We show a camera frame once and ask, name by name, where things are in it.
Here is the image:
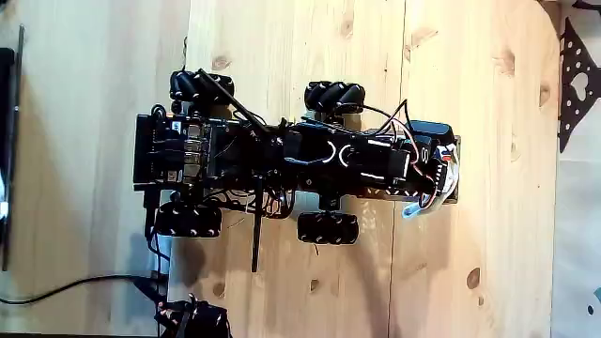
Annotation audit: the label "black leader arm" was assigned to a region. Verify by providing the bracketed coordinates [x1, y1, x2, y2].
[154, 293, 233, 338]

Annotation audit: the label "perforated metal basket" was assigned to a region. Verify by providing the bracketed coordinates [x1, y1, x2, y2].
[355, 134, 462, 206]

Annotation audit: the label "black mecanum wheel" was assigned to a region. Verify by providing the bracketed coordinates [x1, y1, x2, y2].
[168, 69, 236, 106]
[296, 210, 361, 247]
[303, 80, 367, 115]
[153, 200, 223, 239]

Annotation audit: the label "black antenna rod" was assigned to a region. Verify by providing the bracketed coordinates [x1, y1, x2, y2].
[196, 68, 271, 138]
[250, 175, 266, 274]

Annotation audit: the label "black monitor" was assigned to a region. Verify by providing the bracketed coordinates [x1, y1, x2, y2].
[0, 24, 26, 273]

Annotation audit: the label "black oval camera box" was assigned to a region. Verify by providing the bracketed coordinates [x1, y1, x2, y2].
[407, 119, 456, 146]

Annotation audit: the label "red black servo wires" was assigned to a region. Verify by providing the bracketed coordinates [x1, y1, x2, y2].
[323, 98, 439, 207]

